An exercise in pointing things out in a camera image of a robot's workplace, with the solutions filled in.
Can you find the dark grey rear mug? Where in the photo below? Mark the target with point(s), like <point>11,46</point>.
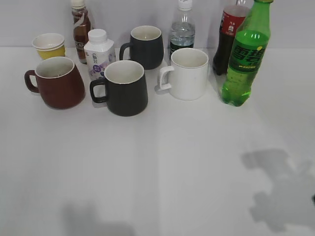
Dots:
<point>145,47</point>

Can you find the red ceramic mug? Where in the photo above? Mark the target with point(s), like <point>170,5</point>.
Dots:
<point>58,82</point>

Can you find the cola bottle red label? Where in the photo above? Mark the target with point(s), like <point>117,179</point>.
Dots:
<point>233,16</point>

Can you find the clear water bottle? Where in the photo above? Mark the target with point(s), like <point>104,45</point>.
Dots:
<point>182,30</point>

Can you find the yellow paper cup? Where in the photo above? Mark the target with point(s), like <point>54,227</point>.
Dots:
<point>49,45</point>

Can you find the white yogurt drink bottle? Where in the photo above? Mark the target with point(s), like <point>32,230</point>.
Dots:
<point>99,52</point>

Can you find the brown coffee drink bottle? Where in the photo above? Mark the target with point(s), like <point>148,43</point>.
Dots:
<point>81,27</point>

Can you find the black front ceramic mug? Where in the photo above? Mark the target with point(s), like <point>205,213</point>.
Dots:
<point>123,88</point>

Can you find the green soda bottle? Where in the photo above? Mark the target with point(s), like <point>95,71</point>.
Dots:
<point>250,42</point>

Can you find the white ceramic mug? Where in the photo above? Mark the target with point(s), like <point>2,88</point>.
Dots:
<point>187,75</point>

